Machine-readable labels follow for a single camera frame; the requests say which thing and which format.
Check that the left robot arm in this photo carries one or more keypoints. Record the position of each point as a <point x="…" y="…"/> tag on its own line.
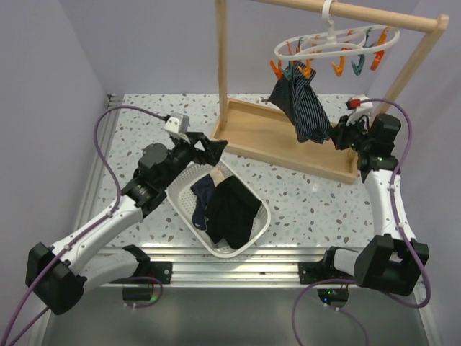
<point x="58" y="275"/>

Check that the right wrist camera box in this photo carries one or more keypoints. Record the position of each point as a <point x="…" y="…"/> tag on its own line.
<point x="360" y="106"/>

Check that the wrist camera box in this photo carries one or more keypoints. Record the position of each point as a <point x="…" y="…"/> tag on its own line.
<point x="360" y="106"/>
<point x="177" y="125"/>

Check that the navy striped underwear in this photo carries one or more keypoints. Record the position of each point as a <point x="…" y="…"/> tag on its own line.
<point x="301" y="105"/>

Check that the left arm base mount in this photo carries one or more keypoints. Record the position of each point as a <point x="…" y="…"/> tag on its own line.
<point x="146" y="287"/>

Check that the white round clip hanger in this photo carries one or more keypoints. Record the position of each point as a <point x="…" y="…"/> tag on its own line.
<point x="334" y="43"/>

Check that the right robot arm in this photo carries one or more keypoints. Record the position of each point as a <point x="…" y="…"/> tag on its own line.
<point x="393" y="259"/>

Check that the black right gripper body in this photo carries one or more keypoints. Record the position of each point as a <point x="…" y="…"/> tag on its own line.
<point x="351" y="135"/>

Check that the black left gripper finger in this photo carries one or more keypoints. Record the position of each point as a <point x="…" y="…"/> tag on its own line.
<point x="197" y="137"/>
<point x="212" y="151"/>

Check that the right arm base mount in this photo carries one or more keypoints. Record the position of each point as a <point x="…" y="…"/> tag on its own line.
<point x="312" y="272"/>

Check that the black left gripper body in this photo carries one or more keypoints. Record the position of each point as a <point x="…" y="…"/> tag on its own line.
<point x="181" y="155"/>

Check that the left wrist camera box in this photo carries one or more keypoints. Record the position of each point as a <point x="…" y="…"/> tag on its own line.
<point x="177" y="125"/>

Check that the navy underwear with beige band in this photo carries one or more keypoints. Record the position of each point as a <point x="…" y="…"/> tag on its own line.
<point x="203" y="189"/>

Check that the black underwear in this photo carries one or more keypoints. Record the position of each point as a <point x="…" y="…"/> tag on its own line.
<point x="231" y="212"/>

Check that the wooden clothes rack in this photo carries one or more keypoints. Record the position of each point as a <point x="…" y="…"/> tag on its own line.
<point x="263" y="133"/>

